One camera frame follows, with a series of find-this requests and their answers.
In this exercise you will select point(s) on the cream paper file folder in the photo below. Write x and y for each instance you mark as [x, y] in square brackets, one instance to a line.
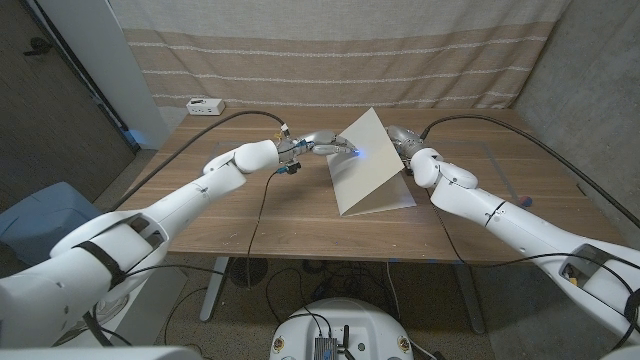
[370, 165]

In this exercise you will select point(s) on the blue padded seat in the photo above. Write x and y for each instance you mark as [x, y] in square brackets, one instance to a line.
[35, 215]

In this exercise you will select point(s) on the black round floor fan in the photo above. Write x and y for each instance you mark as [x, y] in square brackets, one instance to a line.
[255, 272]

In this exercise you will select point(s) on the grey table leg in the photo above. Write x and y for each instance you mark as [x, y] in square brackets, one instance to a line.
[470, 300]

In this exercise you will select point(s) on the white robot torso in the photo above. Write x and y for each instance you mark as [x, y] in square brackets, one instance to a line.
[365, 325]

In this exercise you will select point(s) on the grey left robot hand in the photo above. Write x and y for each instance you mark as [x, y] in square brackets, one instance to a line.
[320, 142]

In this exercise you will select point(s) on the white table leg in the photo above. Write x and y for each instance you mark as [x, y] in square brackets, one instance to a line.
[215, 285]

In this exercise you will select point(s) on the white floor platform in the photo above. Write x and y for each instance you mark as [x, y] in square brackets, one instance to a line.
[160, 295]

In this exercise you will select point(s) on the beige striped cloth backdrop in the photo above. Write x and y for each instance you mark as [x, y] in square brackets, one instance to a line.
[340, 55]

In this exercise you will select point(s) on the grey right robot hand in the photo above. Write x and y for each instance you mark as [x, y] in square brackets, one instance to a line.
[407, 139]

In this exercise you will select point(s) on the white power strip box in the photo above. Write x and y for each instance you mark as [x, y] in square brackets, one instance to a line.
[205, 106]

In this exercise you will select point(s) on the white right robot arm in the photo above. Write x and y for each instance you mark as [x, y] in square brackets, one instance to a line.
[520, 225]

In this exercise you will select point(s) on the grey electronics box on torso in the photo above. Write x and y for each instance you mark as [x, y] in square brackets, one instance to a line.
[325, 347]

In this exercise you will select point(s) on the small red blue ball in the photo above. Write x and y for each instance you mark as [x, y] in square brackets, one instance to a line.
[525, 201]

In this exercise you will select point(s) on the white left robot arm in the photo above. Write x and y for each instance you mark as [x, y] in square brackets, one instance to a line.
[150, 225]

